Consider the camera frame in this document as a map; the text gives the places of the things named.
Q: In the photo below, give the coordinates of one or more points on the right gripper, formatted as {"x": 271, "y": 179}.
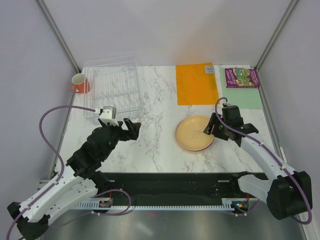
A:
{"x": 213, "y": 120}

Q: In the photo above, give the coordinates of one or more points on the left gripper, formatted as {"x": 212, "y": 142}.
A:
{"x": 133, "y": 129}

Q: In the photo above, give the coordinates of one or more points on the yellow plate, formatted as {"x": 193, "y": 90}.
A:
{"x": 198, "y": 120}

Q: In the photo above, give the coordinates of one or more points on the clear wire dish rack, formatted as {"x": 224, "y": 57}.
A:
{"x": 115, "y": 82}

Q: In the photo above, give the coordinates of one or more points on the purple plate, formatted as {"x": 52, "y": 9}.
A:
{"x": 191, "y": 138}

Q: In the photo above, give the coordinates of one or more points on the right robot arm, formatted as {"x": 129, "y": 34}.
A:
{"x": 286, "y": 192}

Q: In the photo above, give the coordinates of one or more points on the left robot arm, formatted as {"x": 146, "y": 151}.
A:
{"x": 79, "y": 179}

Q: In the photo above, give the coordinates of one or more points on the orange cutting mat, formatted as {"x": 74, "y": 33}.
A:
{"x": 194, "y": 86}

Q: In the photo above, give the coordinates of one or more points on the green cutting mat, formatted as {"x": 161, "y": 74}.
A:
{"x": 244, "y": 98}

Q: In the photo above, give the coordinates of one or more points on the purple book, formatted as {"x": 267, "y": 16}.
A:
{"x": 241, "y": 78}

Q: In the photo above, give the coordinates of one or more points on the small white label card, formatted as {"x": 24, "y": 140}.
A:
{"x": 209, "y": 69}

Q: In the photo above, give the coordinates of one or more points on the orange white mug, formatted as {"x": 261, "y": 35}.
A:
{"x": 80, "y": 84}

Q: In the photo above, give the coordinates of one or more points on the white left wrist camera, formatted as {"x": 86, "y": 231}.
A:
{"x": 107, "y": 115}

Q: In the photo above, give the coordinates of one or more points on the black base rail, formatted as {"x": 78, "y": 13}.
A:
{"x": 169, "y": 189}

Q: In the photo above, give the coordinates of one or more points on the white cable duct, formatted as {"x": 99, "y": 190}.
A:
{"x": 98, "y": 205}

